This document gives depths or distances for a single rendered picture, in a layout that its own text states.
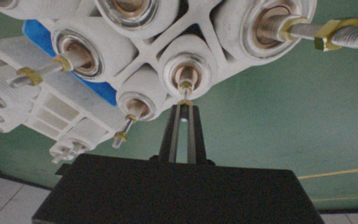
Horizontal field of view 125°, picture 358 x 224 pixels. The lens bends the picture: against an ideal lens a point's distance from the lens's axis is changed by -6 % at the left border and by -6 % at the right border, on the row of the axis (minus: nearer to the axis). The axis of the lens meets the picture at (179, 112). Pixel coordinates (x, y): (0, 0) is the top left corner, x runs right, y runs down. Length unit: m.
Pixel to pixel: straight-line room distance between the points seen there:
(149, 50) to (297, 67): 0.52
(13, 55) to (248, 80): 0.72
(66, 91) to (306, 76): 0.85
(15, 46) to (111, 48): 0.35
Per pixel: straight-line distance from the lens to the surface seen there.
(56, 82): 0.49
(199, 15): 0.23
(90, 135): 0.47
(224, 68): 0.26
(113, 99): 0.49
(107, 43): 0.21
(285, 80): 0.59
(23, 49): 0.53
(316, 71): 0.65
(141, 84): 0.21
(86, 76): 0.24
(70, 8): 0.30
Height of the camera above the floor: 0.41
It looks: 48 degrees down
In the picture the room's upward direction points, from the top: 173 degrees counter-clockwise
